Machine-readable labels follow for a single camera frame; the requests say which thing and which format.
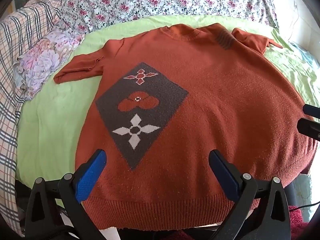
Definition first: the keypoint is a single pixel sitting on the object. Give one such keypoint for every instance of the white pink floral quilt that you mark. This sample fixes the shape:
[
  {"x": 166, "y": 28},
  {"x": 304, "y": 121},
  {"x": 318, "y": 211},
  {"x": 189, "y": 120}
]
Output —
[{"x": 150, "y": 0}]

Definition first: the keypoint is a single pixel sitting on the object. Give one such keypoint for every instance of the orange knit sweater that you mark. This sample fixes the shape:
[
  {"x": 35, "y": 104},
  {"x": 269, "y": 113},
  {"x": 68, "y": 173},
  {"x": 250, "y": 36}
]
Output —
[{"x": 225, "y": 105}]

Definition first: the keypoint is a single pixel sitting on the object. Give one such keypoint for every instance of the light blue cloth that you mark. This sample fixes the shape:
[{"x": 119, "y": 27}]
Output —
[{"x": 307, "y": 55}]

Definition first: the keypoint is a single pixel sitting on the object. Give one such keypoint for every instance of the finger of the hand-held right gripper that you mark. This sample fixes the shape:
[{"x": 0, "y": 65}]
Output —
[
  {"x": 310, "y": 128},
  {"x": 312, "y": 111}
]

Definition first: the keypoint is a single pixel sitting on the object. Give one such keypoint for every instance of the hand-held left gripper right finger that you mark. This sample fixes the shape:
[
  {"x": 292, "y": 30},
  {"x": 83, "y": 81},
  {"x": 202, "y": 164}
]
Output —
[{"x": 223, "y": 173}]

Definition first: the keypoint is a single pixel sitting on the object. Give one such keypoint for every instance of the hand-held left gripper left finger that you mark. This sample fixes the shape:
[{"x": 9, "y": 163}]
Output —
[{"x": 92, "y": 173}]

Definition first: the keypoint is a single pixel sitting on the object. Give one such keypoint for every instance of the light green bed sheet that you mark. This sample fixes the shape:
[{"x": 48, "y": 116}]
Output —
[{"x": 50, "y": 120}]

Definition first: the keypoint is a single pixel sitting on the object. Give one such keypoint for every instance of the plaid blanket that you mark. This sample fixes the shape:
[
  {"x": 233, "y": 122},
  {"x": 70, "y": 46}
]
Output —
[{"x": 15, "y": 42}]

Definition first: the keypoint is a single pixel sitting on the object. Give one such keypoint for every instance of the purple floral pillow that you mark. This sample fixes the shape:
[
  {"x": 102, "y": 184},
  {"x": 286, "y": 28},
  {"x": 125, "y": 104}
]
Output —
[{"x": 42, "y": 57}]

